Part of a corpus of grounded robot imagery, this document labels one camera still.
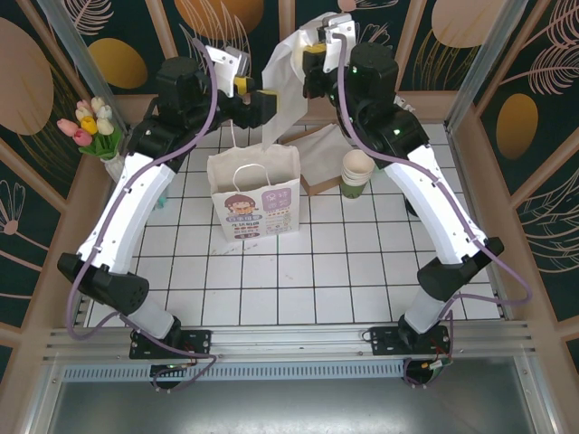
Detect brown cardboard tissue box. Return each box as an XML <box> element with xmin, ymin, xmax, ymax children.
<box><xmin>283</xmin><ymin>126</ymin><xmax>347</xmax><ymax>197</ymax></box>

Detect white printed paper bag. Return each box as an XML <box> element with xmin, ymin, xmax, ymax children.
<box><xmin>206</xmin><ymin>118</ymin><xmax>303</xmax><ymax>245</ymax></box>

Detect small green circuit board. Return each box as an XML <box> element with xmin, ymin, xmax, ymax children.
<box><xmin>422</xmin><ymin>356</ymin><xmax>453</xmax><ymax>377</ymax></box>

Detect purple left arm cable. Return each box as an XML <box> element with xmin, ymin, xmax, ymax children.
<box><xmin>66</xmin><ymin>38</ymin><xmax>218</xmax><ymax>395</ymax></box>

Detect white tissue sheet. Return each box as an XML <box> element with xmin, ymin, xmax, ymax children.
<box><xmin>261</xmin><ymin>12</ymin><xmax>338</xmax><ymax>151</ymax></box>

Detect green artificial tulip leaves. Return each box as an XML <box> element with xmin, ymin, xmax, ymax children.
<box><xmin>79</xmin><ymin>126</ymin><xmax>126</xmax><ymax>162</ymax></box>

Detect aluminium corner post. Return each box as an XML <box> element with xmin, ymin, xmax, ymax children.
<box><xmin>35</xmin><ymin>0</ymin><xmax>133</xmax><ymax>132</ymax></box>
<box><xmin>445</xmin><ymin>0</ymin><xmax>530</xmax><ymax>132</ymax></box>

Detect white ribbed vase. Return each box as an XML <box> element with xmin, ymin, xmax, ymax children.
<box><xmin>104</xmin><ymin>156</ymin><xmax>127</xmax><ymax>181</ymax></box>

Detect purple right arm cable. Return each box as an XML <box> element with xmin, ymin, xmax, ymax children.
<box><xmin>326</xmin><ymin>32</ymin><xmax>531</xmax><ymax>392</ymax></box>

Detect grey slotted cable duct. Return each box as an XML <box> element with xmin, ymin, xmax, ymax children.
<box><xmin>61</xmin><ymin>361</ymin><xmax>408</xmax><ymax>383</ymax></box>

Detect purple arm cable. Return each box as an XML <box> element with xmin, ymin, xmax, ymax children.
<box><xmin>326</xmin><ymin>32</ymin><xmax>531</xmax><ymax>392</ymax></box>
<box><xmin>66</xmin><ymin>38</ymin><xmax>218</xmax><ymax>395</ymax></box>

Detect stack of green paper cups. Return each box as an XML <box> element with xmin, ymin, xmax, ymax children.
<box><xmin>340</xmin><ymin>148</ymin><xmax>376</xmax><ymax>200</ymax></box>

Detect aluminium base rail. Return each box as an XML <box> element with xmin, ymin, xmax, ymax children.
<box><xmin>43</xmin><ymin>321</ymin><xmax>539</xmax><ymax>363</ymax></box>

